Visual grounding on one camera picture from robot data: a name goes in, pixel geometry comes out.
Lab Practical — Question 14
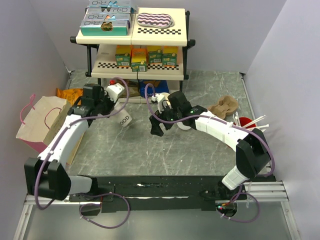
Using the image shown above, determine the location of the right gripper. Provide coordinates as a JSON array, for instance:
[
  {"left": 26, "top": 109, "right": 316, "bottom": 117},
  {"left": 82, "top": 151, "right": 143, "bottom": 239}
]
[{"left": 149, "top": 101, "right": 182, "bottom": 137}]

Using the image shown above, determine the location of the white paper cup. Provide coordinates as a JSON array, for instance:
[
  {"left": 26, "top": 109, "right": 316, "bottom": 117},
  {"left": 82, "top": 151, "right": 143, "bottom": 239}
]
[{"left": 114, "top": 103, "right": 132, "bottom": 127}]

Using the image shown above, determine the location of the pink white paper bag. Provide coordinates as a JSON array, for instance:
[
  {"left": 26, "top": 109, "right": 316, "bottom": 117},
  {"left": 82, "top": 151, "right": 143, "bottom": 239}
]
[{"left": 16, "top": 94, "right": 71, "bottom": 153}]

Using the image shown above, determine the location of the cardboard cup carrier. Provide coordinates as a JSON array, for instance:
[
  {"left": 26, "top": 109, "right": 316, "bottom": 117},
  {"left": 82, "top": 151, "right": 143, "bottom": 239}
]
[{"left": 207, "top": 95, "right": 239, "bottom": 120}]

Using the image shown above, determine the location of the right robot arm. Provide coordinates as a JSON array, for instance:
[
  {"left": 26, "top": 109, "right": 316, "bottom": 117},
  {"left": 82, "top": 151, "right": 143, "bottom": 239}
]
[{"left": 149, "top": 91, "right": 271, "bottom": 199}]

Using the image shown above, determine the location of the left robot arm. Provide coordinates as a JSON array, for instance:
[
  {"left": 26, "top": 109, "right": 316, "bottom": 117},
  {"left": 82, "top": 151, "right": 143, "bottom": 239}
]
[{"left": 24, "top": 83, "right": 125, "bottom": 201}]

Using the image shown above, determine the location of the stack of white lids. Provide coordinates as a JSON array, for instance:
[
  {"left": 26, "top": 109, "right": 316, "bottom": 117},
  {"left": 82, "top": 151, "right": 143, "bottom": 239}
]
[{"left": 177, "top": 122, "right": 192, "bottom": 131}]

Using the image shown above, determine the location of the orange chip bag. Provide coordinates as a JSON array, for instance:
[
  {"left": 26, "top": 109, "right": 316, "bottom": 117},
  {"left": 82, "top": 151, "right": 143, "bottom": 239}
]
[{"left": 56, "top": 88, "right": 83, "bottom": 105}]

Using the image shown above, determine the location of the brown chip bag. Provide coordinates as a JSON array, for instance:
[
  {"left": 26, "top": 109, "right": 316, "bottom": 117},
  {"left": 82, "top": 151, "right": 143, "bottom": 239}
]
[{"left": 118, "top": 79, "right": 140, "bottom": 98}]

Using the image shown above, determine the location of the blue tortilla chip bag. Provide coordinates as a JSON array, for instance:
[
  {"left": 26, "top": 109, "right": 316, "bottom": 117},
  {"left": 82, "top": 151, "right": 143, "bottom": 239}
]
[{"left": 138, "top": 79, "right": 169, "bottom": 98}]

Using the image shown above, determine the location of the green juice carton left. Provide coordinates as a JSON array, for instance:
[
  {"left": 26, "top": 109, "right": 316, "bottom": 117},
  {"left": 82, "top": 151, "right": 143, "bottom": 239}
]
[{"left": 115, "top": 45, "right": 132, "bottom": 67}]

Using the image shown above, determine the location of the green juice carton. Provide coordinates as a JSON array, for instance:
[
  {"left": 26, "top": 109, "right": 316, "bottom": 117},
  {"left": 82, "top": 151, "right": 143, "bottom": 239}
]
[
  {"left": 115, "top": 45, "right": 132, "bottom": 67},
  {"left": 147, "top": 45, "right": 163, "bottom": 64},
  {"left": 162, "top": 46, "right": 179, "bottom": 67}
]

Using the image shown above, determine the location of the orange yellow juice carton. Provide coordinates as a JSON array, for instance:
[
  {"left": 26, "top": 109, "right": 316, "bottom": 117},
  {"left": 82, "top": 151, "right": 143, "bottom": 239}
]
[{"left": 131, "top": 48, "right": 148, "bottom": 72}]

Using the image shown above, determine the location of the green juice carton middle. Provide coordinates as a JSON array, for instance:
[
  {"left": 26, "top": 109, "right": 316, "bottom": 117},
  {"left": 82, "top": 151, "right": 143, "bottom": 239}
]
[{"left": 147, "top": 45, "right": 163, "bottom": 64}]

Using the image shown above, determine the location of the green juice carton right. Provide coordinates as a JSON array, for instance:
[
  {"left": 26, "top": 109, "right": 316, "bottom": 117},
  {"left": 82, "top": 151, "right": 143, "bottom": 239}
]
[{"left": 162, "top": 46, "right": 179, "bottom": 67}]

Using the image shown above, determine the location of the cream three-tier shelf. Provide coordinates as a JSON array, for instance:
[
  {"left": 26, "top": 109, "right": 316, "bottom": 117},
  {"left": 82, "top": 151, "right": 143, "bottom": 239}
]
[{"left": 70, "top": 7, "right": 196, "bottom": 93}]

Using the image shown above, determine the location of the teal box front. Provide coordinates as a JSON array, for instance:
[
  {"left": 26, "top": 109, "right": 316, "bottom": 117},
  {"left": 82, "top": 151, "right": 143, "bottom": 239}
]
[{"left": 80, "top": 20, "right": 130, "bottom": 37}]

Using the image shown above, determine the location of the teal box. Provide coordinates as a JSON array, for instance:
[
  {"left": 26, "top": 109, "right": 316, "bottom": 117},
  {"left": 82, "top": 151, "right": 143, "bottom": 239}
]
[
  {"left": 86, "top": 6, "right": 134, "bottom": 14},
  {"left": 88, "top": 0, "right": 138, "bottom": 9},
  {"left": 83, "top": 13, "right": 132, "bottom": 21},
  {"left": 80, "top": 20, "right": 130, "bottom": 37}
]

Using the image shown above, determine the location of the red cup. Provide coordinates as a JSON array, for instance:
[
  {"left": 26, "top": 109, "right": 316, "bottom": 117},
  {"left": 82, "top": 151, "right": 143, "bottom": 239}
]
[{"left": 232, "top": 116, "right": 257, "bottom": 129}]

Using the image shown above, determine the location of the wavy striped sleep mask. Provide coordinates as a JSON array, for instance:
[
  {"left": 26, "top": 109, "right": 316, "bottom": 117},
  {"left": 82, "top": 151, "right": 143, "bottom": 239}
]
[{"left": 136, "top": 12, "right": 175, "bottom": 29}]

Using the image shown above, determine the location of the teal box back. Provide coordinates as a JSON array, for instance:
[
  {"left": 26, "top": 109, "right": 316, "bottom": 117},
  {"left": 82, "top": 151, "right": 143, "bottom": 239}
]
[{"left": 88, "top": 0, "right": 138, "bottom": 9}]

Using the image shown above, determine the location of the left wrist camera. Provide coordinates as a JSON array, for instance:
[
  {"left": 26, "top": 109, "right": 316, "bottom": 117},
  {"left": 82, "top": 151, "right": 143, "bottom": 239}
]
[{"left": 105, "top": 80, "right": 125, "bottom": 103}]

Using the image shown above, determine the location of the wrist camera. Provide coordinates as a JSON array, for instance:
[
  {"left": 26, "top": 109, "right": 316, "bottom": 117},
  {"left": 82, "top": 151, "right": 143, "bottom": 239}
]
[
  {"left": 105, "top": 80, "right": 125, "bottom": 103},
  {"left": 151, "top": 92, "right": 171, "bottom": 113}
]

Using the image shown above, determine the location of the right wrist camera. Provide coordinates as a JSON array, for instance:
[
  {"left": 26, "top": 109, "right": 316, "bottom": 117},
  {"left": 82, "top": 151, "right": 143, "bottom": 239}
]
[{"left": 151, "top": 92, "right": 171, "bottom": 113}]

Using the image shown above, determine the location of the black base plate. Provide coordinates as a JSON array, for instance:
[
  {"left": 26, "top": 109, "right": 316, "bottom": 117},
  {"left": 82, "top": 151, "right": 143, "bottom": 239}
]
[{"left": 68, "top": 176, "right": 248, "bottom": 213}]

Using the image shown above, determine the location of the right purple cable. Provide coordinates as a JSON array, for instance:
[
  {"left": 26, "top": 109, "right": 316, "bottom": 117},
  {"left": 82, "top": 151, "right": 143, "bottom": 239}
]
[{"left": 144, "top": 83, "right": 276, "bottom": 223}]

